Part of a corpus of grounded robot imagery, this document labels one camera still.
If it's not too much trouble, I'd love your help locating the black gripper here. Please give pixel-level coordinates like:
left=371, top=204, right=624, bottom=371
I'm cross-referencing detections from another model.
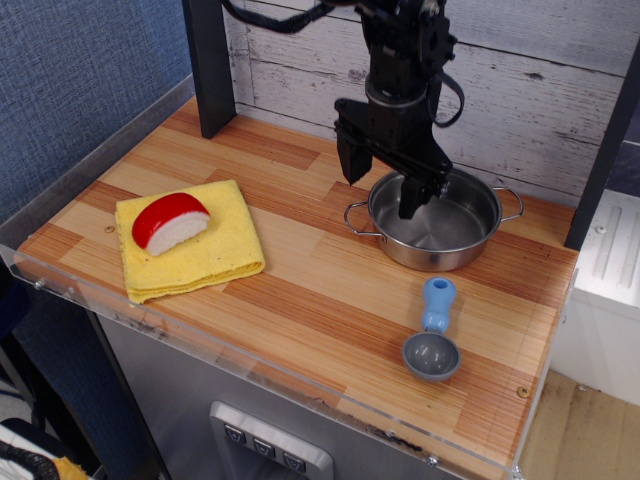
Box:
left=335, top=98, right=452, bottom=220

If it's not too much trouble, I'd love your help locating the stainless steel stockpot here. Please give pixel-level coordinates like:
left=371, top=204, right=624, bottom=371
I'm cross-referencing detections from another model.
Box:
left=344, top=169, right=524, bottom=272

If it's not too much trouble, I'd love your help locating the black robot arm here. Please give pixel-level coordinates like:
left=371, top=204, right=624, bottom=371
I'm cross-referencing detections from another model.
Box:
left=335, top=1, right=463, bottom=219

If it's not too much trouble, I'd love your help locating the yellow folded cloth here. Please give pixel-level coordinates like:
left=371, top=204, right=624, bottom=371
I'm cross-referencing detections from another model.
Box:
left=115, top=180, right=265, bottom=304

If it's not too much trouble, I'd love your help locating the blue grey ice cream scoop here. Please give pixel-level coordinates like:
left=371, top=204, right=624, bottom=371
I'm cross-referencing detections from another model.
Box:
left=402, top=277, right=462, bottom=382

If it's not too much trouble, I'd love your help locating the red white toy sushi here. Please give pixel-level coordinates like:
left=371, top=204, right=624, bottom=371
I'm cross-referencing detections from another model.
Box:
left=132, top=192, right=211, bottom=256

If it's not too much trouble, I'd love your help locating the clear acrylic front guard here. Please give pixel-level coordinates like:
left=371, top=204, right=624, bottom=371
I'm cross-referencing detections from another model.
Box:
left=1, top=248, right=521, bottom=479

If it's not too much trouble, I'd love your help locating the white appliance at right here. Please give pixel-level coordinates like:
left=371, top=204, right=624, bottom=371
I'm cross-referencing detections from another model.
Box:
left=550, top=190, right=639, bottom=405

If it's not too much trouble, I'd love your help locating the silver button control panel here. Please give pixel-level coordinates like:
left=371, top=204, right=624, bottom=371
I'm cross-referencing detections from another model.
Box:
left=209, top=401, right=334, bottom=480

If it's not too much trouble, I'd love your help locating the yellow object bottom left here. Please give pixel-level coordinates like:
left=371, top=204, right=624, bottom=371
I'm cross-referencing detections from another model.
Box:
left=52, top=457, right=91, bottom=480

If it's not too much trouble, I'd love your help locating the black right vertical post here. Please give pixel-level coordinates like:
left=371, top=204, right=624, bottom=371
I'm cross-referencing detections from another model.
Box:
left=564, top=45, right=639, bottom=251

